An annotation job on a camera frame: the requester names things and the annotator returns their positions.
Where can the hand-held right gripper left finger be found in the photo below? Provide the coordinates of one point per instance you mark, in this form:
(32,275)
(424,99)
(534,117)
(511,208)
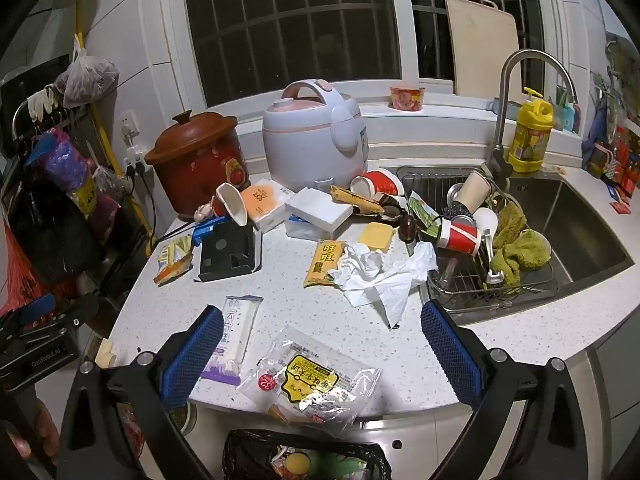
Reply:
(192,355)

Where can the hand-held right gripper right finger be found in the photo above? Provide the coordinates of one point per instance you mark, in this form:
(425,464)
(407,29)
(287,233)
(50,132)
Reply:
(452,355)

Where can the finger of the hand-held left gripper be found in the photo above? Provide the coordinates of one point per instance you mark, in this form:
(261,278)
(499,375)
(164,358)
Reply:
(35,307)
(82,310)

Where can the clear bread bag yellow label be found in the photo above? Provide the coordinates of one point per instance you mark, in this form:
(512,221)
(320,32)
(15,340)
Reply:
(305,380)

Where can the black trash bag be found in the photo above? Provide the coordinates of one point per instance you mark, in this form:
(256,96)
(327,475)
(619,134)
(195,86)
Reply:
(250,455)

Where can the white paper cup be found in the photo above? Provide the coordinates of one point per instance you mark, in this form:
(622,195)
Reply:
(232,205)

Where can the white cardboard box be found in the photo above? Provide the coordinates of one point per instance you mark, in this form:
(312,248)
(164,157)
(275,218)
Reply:
(320,205)

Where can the person's left hand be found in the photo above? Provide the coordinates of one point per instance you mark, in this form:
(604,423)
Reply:
(42,427)

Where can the red mesh bag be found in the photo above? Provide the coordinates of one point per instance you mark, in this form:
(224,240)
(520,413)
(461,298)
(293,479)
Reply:
(15,280)

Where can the white purple packet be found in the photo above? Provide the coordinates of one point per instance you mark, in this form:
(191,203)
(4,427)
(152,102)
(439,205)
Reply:
(240,330)

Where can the black plastic bag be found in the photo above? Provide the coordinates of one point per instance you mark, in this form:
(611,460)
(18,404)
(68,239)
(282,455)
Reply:
(50,230)

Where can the yellow noodle packet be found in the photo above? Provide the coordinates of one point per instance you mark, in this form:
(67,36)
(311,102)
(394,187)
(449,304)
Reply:
(172,260)

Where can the crumpled white tissue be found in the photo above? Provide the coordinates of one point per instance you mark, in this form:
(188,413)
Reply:
(385,280)

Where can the black plastic tray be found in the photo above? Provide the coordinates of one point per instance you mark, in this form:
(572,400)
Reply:
(225,255)

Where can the red paper cup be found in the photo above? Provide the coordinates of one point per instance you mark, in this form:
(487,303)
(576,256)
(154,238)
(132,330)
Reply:
(380,182)
(460,237)

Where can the green dish cloth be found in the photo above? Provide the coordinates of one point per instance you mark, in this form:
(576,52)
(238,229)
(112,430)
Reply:
(520,255)

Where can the blue packet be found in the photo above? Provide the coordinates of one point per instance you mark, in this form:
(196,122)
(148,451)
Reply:
(205,232)

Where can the dark brown round object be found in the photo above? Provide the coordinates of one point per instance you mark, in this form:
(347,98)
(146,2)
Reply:
(407,226)

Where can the small white cup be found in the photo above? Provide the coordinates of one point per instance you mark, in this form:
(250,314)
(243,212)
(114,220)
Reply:
(486,220)

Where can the yellow sponge block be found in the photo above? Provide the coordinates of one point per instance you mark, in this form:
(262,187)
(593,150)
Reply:
(376,236)

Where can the garlic bulb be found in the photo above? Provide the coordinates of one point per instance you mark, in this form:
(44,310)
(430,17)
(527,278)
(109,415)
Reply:
(201,213)

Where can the steel wool scrubber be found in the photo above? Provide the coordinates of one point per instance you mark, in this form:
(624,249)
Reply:
(456,210)

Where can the green packet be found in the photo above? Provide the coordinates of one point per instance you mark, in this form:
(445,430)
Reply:
(422,212)

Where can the purple plastic bag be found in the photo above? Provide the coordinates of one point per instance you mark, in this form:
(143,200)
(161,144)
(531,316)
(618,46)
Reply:
(62,157)

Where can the yellow snack packet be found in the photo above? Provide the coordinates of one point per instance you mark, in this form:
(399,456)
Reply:
(325,265)

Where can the white plug adapter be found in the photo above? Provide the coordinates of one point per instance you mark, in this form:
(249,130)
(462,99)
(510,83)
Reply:
(136,160)

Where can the beige paper cup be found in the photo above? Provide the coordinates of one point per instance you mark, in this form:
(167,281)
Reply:
(472,190)

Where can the blue white box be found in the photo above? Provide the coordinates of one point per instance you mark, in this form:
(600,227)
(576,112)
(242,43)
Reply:
(305,231)

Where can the orange white box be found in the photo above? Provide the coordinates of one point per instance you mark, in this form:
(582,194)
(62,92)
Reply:
(265,200)

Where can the red-brown clay cooker pot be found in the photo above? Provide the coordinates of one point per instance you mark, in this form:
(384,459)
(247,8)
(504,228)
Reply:
(195,170)

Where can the white gloves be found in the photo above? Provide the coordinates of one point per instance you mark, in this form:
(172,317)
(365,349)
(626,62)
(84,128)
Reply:
(42,104)

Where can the small red card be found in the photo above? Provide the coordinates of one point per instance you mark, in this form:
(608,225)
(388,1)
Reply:
(618,206)

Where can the yellow pump bottle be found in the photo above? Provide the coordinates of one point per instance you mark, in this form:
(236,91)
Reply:
(530,140)

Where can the hanging clear plastic bag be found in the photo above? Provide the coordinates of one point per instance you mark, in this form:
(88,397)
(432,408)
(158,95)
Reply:
(90,77)

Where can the white pink rice cooker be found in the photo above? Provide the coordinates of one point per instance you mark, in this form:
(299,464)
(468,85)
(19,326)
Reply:
(310,145)

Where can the row of seasoning packets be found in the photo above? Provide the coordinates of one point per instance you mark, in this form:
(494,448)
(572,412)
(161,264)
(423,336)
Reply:
(627,167)

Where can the red instant noodle bowl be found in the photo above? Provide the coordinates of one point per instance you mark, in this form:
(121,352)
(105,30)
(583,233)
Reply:
(407,97)

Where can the blue hanging cloth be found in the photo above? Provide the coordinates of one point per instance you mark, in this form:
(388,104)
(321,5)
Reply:
(595,130)

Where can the teal bottle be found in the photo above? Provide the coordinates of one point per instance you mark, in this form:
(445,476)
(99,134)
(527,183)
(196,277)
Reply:
(567,112)

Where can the steel kitchen faucet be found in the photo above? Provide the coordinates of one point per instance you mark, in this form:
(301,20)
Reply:
(505,90)

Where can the beige cutting board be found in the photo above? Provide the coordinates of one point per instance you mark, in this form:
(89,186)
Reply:
(482,50)

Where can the barred window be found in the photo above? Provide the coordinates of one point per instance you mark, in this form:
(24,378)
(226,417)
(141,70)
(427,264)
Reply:
(290,25)

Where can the white wall outlet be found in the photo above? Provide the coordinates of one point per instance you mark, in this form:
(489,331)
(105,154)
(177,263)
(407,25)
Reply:
(130,127)

